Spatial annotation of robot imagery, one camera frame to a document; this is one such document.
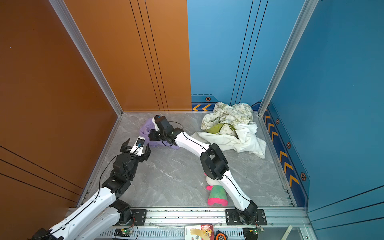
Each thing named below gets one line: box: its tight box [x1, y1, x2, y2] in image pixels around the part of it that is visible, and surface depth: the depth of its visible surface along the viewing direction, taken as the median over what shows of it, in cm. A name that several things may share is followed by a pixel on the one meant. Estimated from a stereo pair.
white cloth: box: [191, 122, 266, 158], surface depth 94 cm
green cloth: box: [206, 123, 239, 139], surface depth 98 cm
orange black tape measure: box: [215, 230, 229, 240], surface depth 67 cm
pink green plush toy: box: [204, 172, 229, 207], surface depth 76 cm
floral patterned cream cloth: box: [201, 102, 254, 135], surface depth 106 cm
